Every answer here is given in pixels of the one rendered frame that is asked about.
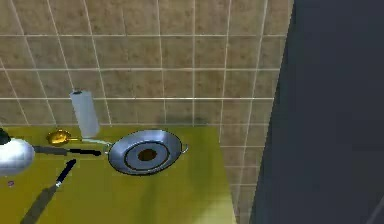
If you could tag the yellow green kitchen counter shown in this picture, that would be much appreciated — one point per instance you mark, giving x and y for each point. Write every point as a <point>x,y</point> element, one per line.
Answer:
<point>140,196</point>

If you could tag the golden ladle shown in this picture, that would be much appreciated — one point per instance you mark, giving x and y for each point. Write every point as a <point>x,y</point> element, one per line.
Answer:
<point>58,137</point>

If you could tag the silver round frying pan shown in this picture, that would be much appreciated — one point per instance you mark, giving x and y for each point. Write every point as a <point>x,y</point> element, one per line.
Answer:
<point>160,138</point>

